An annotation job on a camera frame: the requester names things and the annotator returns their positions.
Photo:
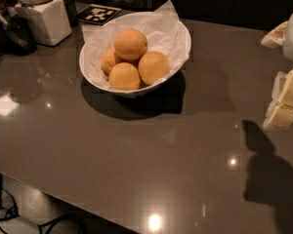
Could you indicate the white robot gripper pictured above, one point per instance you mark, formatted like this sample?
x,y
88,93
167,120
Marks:
x,y
280,112

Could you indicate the white ceramic bowl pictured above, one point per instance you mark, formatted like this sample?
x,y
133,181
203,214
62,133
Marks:
x,y
133,91

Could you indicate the white paper liner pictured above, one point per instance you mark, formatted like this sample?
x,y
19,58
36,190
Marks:
x,y
162,33

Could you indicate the black white marker tile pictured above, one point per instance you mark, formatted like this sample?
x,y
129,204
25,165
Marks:
x,y
97,14

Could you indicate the dark cup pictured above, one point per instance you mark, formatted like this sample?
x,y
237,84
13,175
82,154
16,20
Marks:
x,y
71,12

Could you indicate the white square ceramic jar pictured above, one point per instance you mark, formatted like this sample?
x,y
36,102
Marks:
x,y
47,20

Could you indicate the dark round kettle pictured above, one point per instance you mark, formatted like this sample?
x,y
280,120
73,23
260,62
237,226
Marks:
x,y
19,35

